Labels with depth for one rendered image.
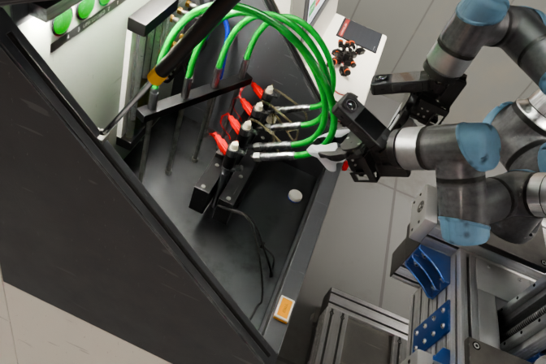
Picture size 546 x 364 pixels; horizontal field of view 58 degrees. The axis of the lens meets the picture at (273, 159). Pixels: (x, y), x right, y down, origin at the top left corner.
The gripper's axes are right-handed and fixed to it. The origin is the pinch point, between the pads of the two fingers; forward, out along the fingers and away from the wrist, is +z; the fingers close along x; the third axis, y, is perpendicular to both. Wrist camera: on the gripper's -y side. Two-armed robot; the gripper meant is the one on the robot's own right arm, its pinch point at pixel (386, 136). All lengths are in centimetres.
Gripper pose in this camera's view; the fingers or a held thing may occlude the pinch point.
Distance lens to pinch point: 109.4
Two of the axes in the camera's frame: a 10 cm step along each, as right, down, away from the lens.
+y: 9.1, 4.2, -0.3
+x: 3.1, -6.1, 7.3
